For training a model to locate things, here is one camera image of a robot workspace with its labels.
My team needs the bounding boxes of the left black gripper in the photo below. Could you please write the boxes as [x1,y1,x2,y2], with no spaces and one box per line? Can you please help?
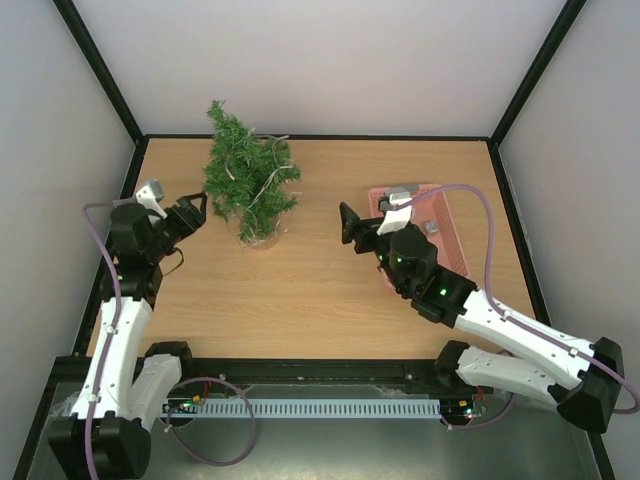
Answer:
[147,193,208,262]

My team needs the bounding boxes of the small green christmas tree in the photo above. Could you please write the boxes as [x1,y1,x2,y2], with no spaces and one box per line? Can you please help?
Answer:
[200,98,304,246]

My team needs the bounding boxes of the silver gift box ornament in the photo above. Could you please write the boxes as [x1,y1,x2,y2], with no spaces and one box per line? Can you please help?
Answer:
[425,221,439,235]

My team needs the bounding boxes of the pink plastic basket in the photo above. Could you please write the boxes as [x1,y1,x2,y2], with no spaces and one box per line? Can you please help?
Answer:
[368,183,470,277]

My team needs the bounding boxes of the clear string lights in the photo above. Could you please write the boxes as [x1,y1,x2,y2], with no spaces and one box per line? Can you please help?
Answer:
[219,130,301,249]

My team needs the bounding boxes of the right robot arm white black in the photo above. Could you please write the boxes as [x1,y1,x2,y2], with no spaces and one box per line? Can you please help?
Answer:
[339,203,624,434]

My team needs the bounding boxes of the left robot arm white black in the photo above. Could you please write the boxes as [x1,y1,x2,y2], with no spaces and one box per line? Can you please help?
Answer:
[48,183,207,479]

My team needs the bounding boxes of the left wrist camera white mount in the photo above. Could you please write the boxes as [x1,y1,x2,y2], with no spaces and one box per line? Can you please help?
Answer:
[134,179,167,219]

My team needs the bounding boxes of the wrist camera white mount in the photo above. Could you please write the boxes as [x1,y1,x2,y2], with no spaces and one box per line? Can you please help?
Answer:
[134,179,167,219]
[377,187,412,236]

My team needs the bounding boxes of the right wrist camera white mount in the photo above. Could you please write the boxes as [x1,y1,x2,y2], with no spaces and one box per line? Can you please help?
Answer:
[377,187,412,236]

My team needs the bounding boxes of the black aluminium rail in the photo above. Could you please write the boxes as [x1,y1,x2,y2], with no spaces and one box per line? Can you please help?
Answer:
[49,357,501,396]

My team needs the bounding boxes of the light blue cable duct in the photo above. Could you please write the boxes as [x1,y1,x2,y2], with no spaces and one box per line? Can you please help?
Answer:
[172,398,441,419]

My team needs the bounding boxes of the purple floor cable loop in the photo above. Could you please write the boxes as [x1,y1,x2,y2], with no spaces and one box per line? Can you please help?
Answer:
[162,375,256,466]

